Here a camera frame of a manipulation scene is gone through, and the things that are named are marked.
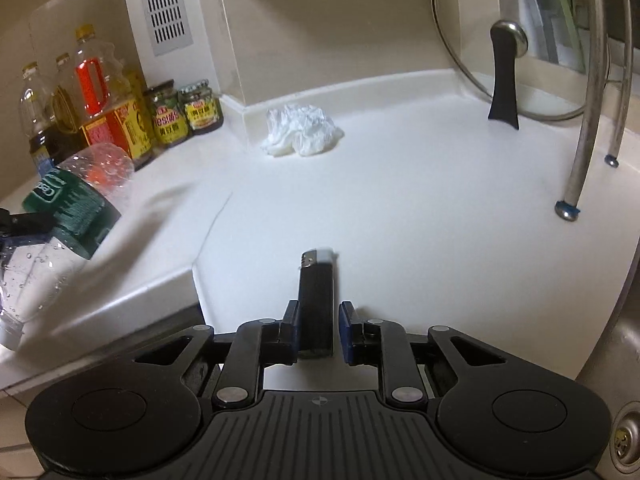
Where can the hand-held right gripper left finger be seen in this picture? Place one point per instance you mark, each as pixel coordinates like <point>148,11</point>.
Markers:
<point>287,335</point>

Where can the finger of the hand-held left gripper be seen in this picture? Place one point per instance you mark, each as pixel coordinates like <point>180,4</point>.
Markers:
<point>27,224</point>

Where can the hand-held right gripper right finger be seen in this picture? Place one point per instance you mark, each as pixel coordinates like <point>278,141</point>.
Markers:
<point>346,335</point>

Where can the black lighter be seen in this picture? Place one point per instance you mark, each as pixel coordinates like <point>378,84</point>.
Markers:
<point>316,305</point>

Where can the green label clear plastic bottle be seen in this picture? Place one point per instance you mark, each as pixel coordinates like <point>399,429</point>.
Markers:
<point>75,200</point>

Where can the blue label oil bottle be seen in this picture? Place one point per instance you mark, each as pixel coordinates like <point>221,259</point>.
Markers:
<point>37,110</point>

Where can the slim yellow cap sauce bottle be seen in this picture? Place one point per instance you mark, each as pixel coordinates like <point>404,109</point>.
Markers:
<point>67,105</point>

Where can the glass jar with green lid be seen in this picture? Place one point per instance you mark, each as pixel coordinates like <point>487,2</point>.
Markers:
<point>167,125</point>
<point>202,112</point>

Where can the crumpled white tissue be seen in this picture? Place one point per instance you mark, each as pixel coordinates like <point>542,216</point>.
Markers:
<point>305,130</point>

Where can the steel sink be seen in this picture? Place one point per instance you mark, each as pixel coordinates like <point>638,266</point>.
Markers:
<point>620,360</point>

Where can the white wall vent grille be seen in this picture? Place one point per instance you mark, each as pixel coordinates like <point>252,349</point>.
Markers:
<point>172,49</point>

